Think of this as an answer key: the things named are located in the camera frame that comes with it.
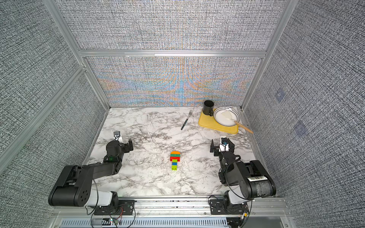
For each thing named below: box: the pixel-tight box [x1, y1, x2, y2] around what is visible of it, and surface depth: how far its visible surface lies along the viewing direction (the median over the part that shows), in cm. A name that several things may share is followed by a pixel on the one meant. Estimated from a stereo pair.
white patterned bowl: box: [213, 106, 241, 127], surface depth 114 cm
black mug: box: [202, 99, 215, 117], surface depth 113 cm
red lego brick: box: [169, 156, 182, 162], surface depth 91 cm
